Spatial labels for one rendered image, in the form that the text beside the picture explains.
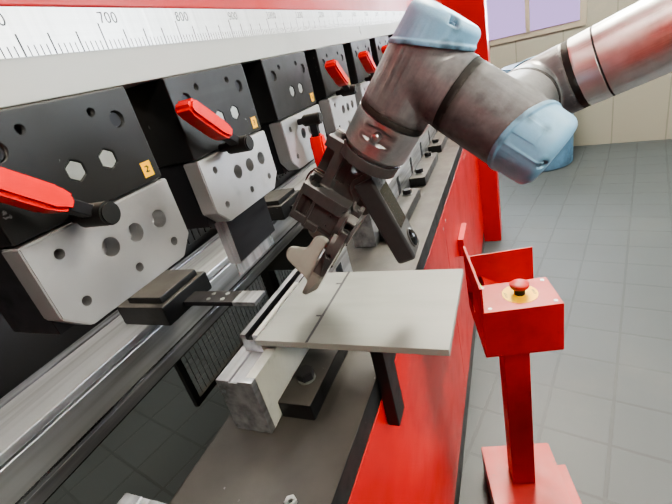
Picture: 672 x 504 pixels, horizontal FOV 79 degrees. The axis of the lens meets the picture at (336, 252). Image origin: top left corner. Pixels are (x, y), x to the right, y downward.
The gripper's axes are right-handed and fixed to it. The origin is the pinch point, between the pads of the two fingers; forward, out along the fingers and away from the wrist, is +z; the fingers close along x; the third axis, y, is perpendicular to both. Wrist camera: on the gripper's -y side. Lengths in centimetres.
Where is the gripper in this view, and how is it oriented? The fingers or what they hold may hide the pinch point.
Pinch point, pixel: (321, 277)
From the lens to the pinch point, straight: 58.5
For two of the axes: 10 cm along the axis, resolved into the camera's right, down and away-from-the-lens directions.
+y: -8.5, -5.3, 0.5
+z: -4.1, 7.0, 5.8
